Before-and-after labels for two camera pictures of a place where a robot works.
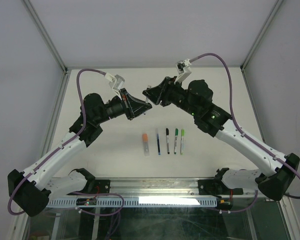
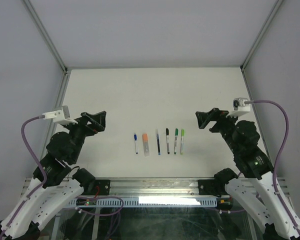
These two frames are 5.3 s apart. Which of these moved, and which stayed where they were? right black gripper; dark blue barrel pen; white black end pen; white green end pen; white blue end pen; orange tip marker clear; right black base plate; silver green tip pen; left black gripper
Moved: right black gripper; left black gripper; white blue end pen
Stayed: orange tip marker clear; white green end pen; silver green tip pen; white black end pen; dark blue barrel pen; right black base plate
